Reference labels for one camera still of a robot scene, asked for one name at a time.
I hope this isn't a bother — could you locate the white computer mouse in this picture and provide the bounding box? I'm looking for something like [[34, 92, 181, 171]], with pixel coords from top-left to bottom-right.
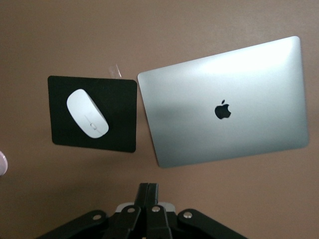
[[66, 89, 110, 139]]

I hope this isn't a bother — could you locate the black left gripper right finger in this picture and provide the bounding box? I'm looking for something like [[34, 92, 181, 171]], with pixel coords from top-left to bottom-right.
[[146, 183, 160, 208]]

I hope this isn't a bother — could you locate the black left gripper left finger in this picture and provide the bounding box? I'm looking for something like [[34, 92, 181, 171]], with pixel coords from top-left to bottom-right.
[[133, 183, 150, 207]]

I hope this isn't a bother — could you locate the black mouse pad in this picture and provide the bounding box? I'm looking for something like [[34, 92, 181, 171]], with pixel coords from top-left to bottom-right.
[[47, 75, 139, 153]]

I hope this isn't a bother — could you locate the silver laptop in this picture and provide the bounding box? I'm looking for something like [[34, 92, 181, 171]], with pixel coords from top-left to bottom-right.
[[137, 35, 311, 169]]

